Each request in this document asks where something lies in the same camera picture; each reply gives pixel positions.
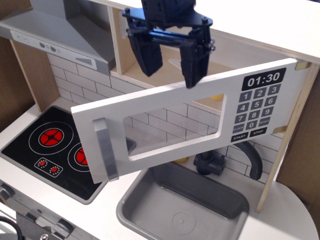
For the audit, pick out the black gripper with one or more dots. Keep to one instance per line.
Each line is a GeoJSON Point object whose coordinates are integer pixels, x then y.
{"type": "Point", "coordinates": [173, 23]}

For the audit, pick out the white toy microwave door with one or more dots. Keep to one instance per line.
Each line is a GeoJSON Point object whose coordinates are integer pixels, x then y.
{"type": "Point", "coordinates": [256, 110]}

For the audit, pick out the yellow toy food in microwave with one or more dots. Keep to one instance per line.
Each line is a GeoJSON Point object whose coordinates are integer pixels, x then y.
{"type": "Point", "coordinates": [218, 97]}

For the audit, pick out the wooden microwave cabinet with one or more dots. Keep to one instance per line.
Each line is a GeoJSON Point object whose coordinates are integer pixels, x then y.
{"type": "Point", "coordinates": [250, 34]}

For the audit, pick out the white plastic toy knife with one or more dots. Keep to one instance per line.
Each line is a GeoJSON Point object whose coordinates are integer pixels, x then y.
{"type": "Point", "coordinates": [175, 62]}

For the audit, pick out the yellow toy potato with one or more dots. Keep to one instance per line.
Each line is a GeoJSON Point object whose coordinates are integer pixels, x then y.
{"type": "Point", "coordinates": [181, 160]}

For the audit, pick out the grey range hood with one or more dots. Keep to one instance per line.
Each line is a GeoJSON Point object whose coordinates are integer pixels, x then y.
{"type": "Point", "coordinates": [59, 28]}

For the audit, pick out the dark grey toy faucet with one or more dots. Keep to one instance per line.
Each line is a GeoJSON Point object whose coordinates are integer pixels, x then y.
{"type": "Point", "coordinates": [242, 158]}

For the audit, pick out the grey plastic sink basin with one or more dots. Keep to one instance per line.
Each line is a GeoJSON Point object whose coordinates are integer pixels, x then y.
{"type": "Point", "coordinates": [171, 202]}

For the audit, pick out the black toy stove top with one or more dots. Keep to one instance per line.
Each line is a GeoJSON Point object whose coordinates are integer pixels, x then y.
{"type": "Point", "coordinates": [50, 149]}

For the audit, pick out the grey oven control panel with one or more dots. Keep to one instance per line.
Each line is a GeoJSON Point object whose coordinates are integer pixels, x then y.
{"type": "Point", "coordinates": [36, 218]}

